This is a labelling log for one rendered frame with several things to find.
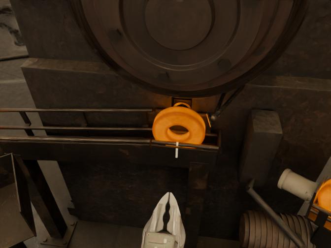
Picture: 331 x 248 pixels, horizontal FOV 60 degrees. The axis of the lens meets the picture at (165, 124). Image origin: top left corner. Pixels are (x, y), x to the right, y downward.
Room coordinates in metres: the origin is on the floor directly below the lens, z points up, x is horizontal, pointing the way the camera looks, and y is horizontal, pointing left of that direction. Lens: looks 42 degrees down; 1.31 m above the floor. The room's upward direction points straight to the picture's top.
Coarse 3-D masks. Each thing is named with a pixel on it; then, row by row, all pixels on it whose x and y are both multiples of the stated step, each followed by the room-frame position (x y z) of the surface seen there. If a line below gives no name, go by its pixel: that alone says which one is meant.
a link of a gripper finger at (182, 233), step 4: (180, 216) 0.33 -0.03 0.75; (180, 220) 0.32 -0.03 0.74; (180, 224) 0.31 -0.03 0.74; (180, 228) 0.30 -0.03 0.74; (180, 232) 0.29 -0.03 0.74; (184, 232) 0.29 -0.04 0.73; (176, 236) 0.29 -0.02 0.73; (180, 236) 0.29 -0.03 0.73; (184, 236) 0.29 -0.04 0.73; (176, 240) 0.28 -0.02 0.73; (180, 240) 0.28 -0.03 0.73; (184, 240) 0.28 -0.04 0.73; (180, 244) 0.27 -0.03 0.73
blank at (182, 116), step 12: (168, 108) 0.62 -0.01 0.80; (180, 108) 0.61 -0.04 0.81; (156, 120) 0.60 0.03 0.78; (168, 120) 0.60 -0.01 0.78; (180, 120) 0.59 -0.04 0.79; (192, 120) 0.59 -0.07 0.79; (156, 132) 0.60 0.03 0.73; (168, 132) 0.61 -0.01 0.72; (192, 132) 0.59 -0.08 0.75; (204, 132) 0.58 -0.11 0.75
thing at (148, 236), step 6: (144, 234) 0.26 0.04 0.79; (150, 234) 0.26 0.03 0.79; (156, 234) 0.26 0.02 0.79; (162, 234) 0.26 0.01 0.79; (168, 234) 0.26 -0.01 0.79; (144, 240) 0.25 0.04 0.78; (150, 240) 0.25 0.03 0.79; (156, 240) 0.25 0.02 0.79; (162, 240) 0.25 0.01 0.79; (168, 240) 0.25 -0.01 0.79; (174, 240) 0.25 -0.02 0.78; (144, 246) 0.24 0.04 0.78; (150, 246) 0.24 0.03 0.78; (156, 246) 0.24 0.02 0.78; (162, 246) 0.24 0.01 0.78; (168, 246) 0.24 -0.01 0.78; (174, 246) 0.27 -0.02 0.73
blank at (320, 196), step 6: (330, 180) 0.43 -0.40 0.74; (324, 186) 0.42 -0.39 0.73; (330, 186) 0.41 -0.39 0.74; (324, 192) 0.41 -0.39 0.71; (330, 192) 0.40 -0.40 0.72; (318, 198) 0.41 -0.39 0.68; (324, 198) 0.40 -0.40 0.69; (330, 198) 0.40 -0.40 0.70; (324, 204) 0.40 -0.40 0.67; (330, 204) 0.39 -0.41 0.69; (330, 210) 0.39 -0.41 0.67
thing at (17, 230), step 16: (0, 160) 0.52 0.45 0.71; (16, 160) 0.53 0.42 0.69; (0, 176) 0.51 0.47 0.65; (16, 176) 0.46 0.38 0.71; (0, 192) 0.48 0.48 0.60; (16, 192) 0.48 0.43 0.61; (0, 208) 0.43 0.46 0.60; (16, 208) 0.43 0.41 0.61; (0, 224) 0.38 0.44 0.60; (16, 224) 0.38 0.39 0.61; (32, 224) 0.37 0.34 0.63; (0, 240) 0.34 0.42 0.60; (16, 240) 0.34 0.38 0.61
